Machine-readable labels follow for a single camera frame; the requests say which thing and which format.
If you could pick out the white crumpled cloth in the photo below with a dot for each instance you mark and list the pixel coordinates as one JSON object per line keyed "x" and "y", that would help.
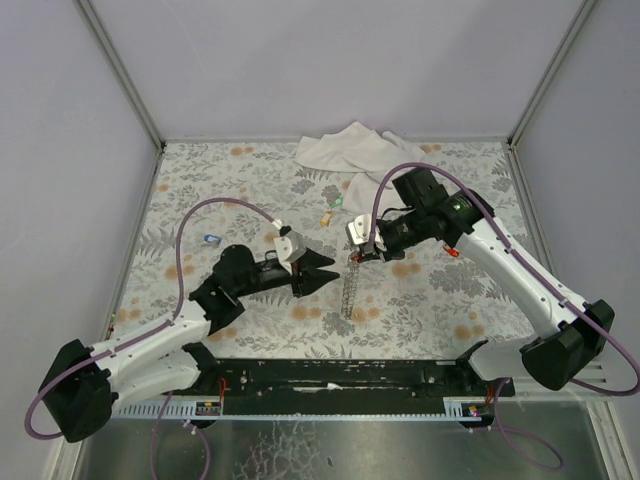
{"x": 364, "y": 153}

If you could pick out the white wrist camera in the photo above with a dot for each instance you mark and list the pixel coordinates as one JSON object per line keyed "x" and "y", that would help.
{"x": 289, "y": 247}
{"x": 360, "y": 237}

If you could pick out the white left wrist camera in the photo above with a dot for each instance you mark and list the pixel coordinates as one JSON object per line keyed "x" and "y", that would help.
{"x": 289, "y": 247}

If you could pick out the blue tagged key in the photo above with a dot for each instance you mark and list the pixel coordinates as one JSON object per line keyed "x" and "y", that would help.
{"x": 212, "y": 240}

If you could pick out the white disc with keyrings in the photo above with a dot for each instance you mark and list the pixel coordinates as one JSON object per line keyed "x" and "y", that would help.
{"x": 349, "y": 290}

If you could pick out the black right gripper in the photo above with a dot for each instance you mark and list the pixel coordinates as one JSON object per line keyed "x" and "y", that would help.
{"x": 388, "y": 250}

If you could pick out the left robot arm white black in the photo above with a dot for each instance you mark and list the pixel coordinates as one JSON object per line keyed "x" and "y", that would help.
{"x": 86, "y": 384}

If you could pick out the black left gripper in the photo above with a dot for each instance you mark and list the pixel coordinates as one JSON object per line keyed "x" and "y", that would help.
{"x": 298, "y": 278}

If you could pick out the grey aluminium corner post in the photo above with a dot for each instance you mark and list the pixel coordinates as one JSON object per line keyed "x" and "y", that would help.
{"x": 571, "y": 35}

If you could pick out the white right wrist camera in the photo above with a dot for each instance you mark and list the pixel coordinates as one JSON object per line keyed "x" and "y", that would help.
{"x": 360, "y": 237}

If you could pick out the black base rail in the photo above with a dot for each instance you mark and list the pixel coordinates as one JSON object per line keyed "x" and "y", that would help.
{"x": 362, "y": 380}

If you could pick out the green tagged key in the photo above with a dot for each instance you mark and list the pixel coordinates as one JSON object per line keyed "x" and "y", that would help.
{"x": 337, "y": 203}

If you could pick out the white slotted cable duct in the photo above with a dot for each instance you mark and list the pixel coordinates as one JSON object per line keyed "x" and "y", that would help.
{"x": 263, "y": 408}

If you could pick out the grey left corner post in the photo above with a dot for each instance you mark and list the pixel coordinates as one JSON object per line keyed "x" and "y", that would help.
{"x": 108, "y": 50}

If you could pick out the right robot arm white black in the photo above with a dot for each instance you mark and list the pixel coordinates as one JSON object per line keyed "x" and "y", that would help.
{"x": 568, "y": 331}

